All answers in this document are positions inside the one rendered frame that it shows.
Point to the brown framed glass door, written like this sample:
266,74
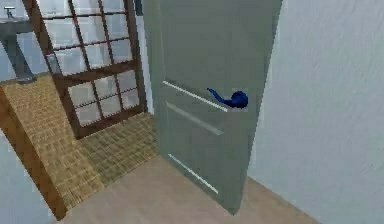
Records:
90,53

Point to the grey-green room door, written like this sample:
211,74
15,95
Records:
200,60

